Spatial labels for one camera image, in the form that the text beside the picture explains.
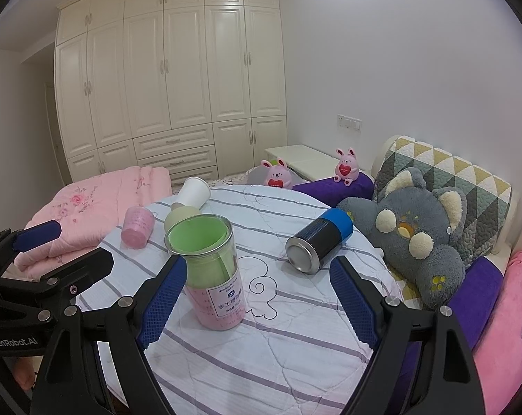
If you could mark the white paper cup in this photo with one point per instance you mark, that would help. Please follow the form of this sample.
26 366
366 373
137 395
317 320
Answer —
194 192

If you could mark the cream wardrobe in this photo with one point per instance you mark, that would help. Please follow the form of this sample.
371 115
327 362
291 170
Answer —
178 73

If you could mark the person's left forearm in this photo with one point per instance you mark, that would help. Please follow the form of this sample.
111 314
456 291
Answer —
23 376

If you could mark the grey plush toy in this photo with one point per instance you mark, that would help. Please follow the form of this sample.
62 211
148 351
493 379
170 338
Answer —
416 233

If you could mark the pale green cup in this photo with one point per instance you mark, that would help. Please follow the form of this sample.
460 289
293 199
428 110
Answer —
181 216

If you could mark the wall switch panel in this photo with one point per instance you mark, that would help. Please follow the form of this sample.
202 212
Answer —
349 122

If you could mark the white nightstand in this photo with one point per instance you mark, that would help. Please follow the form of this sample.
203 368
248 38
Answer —
304 160

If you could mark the pink pillow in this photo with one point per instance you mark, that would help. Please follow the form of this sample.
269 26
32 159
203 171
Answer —
503 354

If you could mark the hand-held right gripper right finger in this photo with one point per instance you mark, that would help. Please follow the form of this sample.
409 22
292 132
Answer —
352 298

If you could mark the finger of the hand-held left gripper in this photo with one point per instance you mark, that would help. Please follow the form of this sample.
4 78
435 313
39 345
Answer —
88 263
38 233

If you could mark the pink floral quilt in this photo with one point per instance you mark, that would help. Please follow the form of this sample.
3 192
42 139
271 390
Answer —
92 199

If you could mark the blue and black metal cup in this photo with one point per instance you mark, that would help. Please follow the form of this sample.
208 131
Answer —
321 235

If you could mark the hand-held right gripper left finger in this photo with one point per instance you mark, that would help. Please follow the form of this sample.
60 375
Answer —
166 294

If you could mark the purple pillow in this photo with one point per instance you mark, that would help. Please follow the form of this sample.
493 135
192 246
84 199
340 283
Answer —
484 294
330 190

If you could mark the clear jar green pink contents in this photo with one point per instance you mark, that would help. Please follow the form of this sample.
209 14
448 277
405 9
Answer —
213 285

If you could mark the white striped quilt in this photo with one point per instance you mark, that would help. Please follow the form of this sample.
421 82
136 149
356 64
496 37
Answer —
287 333

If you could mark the triangle pattern quilted cover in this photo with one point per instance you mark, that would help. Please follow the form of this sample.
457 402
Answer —
468 181

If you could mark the pink cup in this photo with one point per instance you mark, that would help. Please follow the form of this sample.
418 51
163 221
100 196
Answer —
136 227

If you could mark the pink rabbit toy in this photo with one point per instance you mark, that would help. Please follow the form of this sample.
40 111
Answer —
277 175
346 168

